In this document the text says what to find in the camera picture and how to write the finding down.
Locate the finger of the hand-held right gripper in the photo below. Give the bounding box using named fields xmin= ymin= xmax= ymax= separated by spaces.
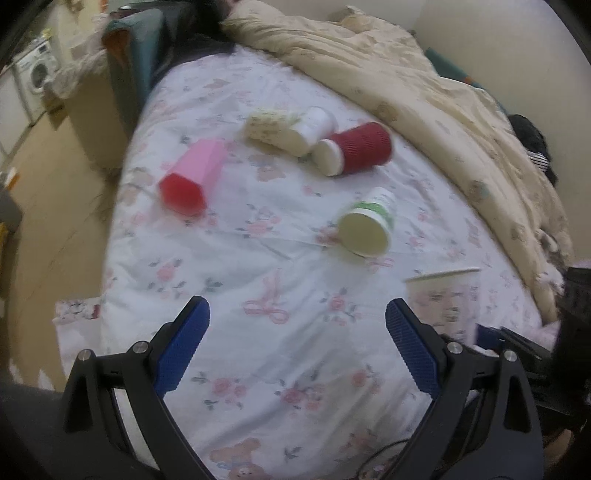
xmin=475 ymin=323 xmax=555 ymax=370

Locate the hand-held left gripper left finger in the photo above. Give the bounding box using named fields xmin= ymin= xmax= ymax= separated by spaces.
xmin=61 ymin=296 xmax=212 ymax=480

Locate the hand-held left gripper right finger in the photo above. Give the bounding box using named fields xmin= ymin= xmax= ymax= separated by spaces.
xmin=385 ymin=298 xmax=546 ymax=480

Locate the floral printed paper cup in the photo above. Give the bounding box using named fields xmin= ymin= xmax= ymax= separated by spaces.
xmin=404 ymin=267 xmax=483 ymax=344

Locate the green and white paper cup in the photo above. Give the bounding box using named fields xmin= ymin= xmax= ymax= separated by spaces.
xmin=336 ymin=186 xmax=398 ymax=258

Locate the pink plastic cup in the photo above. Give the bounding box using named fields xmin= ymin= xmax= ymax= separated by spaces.
xmin=158 ymin=138 xmax=227 ymax=217

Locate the red ribbed paper cup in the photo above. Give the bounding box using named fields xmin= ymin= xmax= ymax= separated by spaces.
xmin=311 ymin=121 xmax=394 ymax=177

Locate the beige patterned paper cup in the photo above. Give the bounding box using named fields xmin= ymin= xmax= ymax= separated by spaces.
xmin=244 ymin=107 xmax=311 ymax=157

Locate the plain white paper cup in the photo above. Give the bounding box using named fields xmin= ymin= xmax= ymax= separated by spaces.
xmin=295 ymin=106 xmax=338 ymax=144

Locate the white floral bed sheet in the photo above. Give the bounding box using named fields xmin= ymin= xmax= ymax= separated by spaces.
xmin=99 ymin=46 xmax=561 ymax=480

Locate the striped cloth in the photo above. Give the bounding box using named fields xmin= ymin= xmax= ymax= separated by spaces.
xmin=526 ymin=150 xmax=553 ymax=172

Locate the black clothes heap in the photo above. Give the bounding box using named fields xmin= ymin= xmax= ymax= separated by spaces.
xmin=508 ymin=113 xmax=561 ymax=185

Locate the beige quilt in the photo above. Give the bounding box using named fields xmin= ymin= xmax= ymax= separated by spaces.
xmin=221 ymin=0 xmax=575 ymax=324

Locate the cardboard box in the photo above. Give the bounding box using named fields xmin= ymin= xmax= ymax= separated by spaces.
xmin=42 ymin=85 xmax=69 ymax=132

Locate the dark teal chair back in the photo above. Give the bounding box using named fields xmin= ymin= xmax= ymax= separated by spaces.
xmin=102 ymin=8 xmax=168 ymax=139

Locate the lace patterned cloth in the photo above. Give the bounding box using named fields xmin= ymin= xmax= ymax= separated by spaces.
xmin=48 ymin=48 xmax=112 ymax=100

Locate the white washing machine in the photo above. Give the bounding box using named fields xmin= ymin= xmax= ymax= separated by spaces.
xmin=11 ymin=37 xmax=63 ymax=118

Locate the dark clothing pile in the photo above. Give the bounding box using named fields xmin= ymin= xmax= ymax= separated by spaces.
xmin=157 ymin=0 xmax=243 ymax=81

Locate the black cable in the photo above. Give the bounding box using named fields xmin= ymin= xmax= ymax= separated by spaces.
xmin=353 ymin=438 xmax=413 ymax=480

